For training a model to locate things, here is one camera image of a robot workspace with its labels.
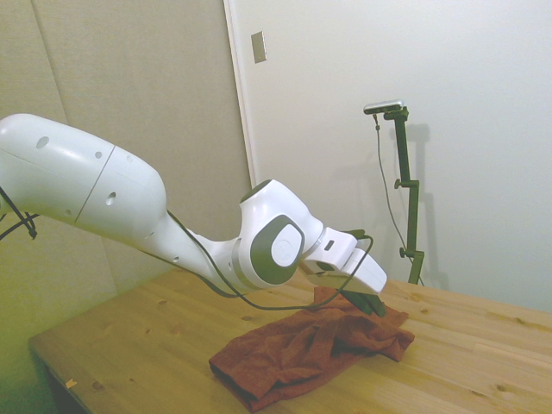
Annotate silver exterior camera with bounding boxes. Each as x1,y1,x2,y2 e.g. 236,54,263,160
363,98,406,116

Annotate rust orange shorts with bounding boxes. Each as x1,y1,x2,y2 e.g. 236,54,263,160
209,286,416,411

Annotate dark green camera stand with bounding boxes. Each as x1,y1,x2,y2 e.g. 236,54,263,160
382,107,426,285

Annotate white door frame strip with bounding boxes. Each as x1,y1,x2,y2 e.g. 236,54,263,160
223,0,269,204

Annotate grey camera cable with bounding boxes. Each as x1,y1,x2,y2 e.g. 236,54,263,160
373,112,411,250

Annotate grey wall switch plate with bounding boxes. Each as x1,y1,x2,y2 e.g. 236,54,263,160
250,30,269,65

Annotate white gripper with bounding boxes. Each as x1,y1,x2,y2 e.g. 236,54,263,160
303,227,388,319

